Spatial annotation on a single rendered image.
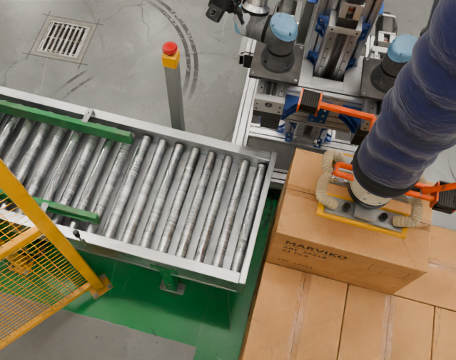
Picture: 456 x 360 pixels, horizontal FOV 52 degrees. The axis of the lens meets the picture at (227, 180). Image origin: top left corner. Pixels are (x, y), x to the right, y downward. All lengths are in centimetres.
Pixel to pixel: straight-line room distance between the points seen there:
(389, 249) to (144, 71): 221
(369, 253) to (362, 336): 48
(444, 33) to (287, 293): 144
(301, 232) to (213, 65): 189
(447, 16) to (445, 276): 158
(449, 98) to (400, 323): 135
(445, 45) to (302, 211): 100
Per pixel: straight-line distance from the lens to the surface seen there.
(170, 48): 222
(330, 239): 192
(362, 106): 229
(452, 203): 184
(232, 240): 234
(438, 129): 131
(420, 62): 122
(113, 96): 340
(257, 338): 219
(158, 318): 275
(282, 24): 203
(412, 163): 149
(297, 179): 199
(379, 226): 184
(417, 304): 240
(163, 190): 238
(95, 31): 380
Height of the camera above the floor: 270
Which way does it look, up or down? 64 degrees down
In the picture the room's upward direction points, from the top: 5 degrees clockwise
